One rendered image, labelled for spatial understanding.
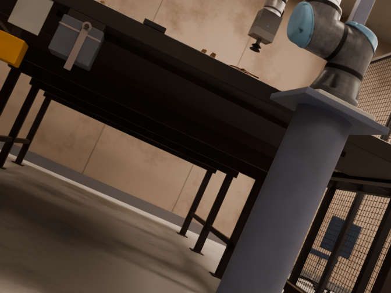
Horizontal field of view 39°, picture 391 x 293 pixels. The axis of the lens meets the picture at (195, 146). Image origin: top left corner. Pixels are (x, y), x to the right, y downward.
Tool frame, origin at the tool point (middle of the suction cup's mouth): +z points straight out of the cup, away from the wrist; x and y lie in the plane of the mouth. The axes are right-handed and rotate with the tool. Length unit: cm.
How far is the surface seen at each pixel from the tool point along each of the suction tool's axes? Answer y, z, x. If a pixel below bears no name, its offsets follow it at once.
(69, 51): 61, 34, 21
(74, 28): 62, 27, 21
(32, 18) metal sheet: 75, 30, 16
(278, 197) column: -6, 50, 57
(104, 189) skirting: -42, 102, -473
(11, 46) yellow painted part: 77, 41, 19
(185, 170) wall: -124, 40, -470
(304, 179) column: -10, 43, 59
